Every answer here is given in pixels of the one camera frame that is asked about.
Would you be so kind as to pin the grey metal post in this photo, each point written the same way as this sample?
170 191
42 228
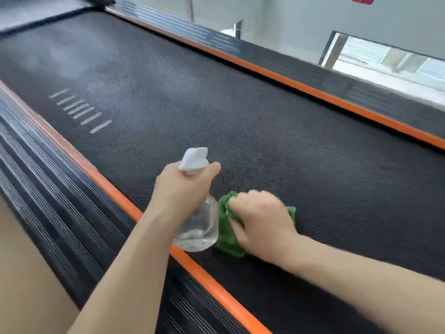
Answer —
340 50

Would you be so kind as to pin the person's left forearm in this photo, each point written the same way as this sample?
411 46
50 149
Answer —
121 281

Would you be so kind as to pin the person's right forearm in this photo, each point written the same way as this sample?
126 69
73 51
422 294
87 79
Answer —
365 292

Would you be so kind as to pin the clear spray bottle white trigger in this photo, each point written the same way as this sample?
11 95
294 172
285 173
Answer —
200 233

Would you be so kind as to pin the person's right hand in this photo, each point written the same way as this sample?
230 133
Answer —
267 226

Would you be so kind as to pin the black-framed low window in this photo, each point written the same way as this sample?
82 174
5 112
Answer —
365 52

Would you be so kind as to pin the person's left hand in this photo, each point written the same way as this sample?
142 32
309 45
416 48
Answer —
177 194

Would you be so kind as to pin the grey metal bracket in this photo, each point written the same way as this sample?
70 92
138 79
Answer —
190 10

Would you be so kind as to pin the green cloth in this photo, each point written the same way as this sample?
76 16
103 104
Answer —
226 236

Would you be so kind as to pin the black orange-striped treadmill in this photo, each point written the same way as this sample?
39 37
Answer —
243 118

